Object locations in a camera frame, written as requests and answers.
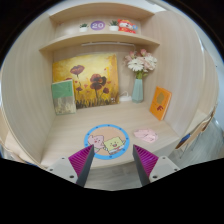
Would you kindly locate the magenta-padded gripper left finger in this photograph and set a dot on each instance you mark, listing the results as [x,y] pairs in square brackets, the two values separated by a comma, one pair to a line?
[80,163]

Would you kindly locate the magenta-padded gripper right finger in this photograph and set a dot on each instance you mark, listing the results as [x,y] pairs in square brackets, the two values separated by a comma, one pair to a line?
[146,163]

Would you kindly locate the pink computer mouse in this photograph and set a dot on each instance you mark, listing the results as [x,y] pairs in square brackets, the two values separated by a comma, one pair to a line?
[145,135]

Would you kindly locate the round blue-rimmed cartoon mouse pad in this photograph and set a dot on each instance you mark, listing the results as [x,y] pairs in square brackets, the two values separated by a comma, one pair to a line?
[110,130]

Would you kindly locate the orange book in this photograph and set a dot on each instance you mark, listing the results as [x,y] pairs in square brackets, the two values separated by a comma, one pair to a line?
[160,102]

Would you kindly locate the green book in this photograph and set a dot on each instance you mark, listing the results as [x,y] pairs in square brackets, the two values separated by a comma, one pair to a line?
[63,96]

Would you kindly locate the teal faceted vase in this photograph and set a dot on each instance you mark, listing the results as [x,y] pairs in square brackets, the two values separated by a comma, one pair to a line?
[137,91]

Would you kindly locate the yellow poppy flower painting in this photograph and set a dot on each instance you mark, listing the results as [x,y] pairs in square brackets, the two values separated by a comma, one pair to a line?
[90,80]

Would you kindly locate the pink and white flower bouquet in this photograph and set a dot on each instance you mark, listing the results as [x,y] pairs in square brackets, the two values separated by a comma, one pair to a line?
[141,62]

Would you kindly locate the wooden shelf board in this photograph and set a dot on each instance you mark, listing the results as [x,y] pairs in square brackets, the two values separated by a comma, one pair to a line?
[100,37]

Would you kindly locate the small potted plant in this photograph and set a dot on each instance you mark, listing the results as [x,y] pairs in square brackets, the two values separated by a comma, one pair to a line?
[83,28]
[113,26]

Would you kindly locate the red plush toy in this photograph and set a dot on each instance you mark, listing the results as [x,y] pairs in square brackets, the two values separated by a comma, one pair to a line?
[126,26]

